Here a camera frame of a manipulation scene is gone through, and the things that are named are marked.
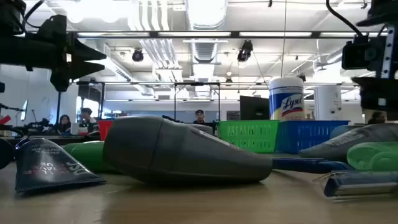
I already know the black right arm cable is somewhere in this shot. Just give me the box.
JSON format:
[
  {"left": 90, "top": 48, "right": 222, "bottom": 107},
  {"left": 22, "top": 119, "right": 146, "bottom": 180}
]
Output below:
[{"left": 325, "top": 0, "right": 364, "bottom": 37}]

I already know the Lysol wipes canister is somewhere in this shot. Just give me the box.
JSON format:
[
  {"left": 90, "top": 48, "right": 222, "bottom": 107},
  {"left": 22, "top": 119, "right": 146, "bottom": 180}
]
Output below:
[{"left": 268, "top": 77, "right": 306, "bottom": 121}]

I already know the blue plastic basket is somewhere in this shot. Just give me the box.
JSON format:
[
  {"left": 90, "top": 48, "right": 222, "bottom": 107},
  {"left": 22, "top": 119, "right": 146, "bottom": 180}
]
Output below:
[{"left": 275, "top": 119, "right": 351, "bottom": 155}]

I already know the black round object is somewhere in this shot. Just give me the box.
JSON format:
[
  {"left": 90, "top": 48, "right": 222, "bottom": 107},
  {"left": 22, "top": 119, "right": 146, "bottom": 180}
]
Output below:
[{"left": 0, "top": 138, "right": 15, "bottom": 170}]

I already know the dark background table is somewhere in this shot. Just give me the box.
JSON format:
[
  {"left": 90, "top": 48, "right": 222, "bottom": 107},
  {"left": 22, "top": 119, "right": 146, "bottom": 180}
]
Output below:
[{"left": 9, "top": 134, "right": 101, "bottom": 146}]

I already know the black ceiling camera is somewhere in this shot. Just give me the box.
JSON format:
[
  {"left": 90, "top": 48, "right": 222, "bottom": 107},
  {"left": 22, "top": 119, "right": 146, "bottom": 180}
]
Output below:
[
  {"left": 236, "top": 39, "right": 254, "bottom": 63},
  {"left": 131, "top": 49, "right": 144, "bottom": 63}
]

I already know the large gray toiletry tube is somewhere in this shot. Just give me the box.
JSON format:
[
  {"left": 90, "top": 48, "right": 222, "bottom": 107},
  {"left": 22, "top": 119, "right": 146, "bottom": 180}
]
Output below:
[{"left": 102, "top": 116, "right": 274, "bottom": 185}]

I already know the person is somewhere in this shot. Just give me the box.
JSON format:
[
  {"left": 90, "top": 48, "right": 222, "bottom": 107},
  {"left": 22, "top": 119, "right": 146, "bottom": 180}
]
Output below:
[
  {"left": 368, "top": 111, "right": 387, "bottom": 126},
  {"left": 78, "top": 107, "right": 100, "bottom": 135},
  {"left": 192, "top": 109, "right": 207, "bottom": 125},
  {"left": 53, "top": 114, "right": 73, "bottom": 135}
]

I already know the red plastic basket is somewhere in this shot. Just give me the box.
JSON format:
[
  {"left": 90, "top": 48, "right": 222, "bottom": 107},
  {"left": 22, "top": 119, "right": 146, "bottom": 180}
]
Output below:
[{"left": 97, "top": 119, "right": 114, "bottom": 141}]

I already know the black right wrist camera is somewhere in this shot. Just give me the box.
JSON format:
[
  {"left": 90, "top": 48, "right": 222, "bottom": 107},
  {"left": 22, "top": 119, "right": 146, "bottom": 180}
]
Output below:
[{"left": 341, "top": 35, "right": 379, "bottom": 71}]

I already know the black computer monitor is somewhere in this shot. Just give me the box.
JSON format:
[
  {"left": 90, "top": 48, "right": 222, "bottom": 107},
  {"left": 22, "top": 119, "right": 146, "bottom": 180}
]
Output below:
[{"left": 239, "top": 95, "right": 271, "bottom": 121}]

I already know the green travel bottle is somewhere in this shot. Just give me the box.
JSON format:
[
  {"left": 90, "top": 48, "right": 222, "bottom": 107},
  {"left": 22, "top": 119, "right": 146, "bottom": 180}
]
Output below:
[
  {"left": 346, "top": 141, "right": 398, "bottom": 172},
  {"left": 62, "top": 141, "right": 123, "bottom": 174}
]

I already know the dark shave butter tube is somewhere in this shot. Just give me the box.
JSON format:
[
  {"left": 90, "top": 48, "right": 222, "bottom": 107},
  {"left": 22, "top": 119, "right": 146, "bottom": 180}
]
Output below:
[{"left": 14, "top": 136, "right": 106, "bottom": 194}]

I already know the white round pillar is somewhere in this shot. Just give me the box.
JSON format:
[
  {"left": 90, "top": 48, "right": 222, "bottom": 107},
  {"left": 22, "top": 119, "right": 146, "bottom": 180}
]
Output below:
[{"left": 313, "top": 85, "right": 343, "bottom": 121}]

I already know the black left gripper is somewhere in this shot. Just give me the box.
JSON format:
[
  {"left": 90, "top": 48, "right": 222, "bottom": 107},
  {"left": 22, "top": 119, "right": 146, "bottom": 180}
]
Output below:
[{"left": 0, "top": 14, "right": 108, "bottom": 93}]

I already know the green plastic basket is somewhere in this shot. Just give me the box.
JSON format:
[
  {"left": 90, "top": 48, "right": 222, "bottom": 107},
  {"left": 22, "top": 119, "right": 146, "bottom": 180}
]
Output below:
[{"left": 216, "top": 119, "right": 280, "bottom": 154}]

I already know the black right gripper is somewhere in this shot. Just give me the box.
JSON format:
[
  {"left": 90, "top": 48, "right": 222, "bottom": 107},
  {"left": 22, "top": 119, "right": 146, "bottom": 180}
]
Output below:
[{"left": 351, "top": 26, "right": 398, "bottom": 112}]

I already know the black background station frame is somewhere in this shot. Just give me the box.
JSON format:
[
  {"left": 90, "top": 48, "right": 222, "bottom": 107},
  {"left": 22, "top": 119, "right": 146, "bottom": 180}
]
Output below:
[
  {"left": 55, "top": 80, "right": 106, "bottom": 124},
  {"left": 173, "top": 81, "right": 221, "bottom": 122}
]

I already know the background monitor screen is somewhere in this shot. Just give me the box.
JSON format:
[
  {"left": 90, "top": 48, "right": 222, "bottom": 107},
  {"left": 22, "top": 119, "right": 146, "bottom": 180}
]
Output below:
[{"left": 19, "top": 99, "right": 29, "bottom": 122}]

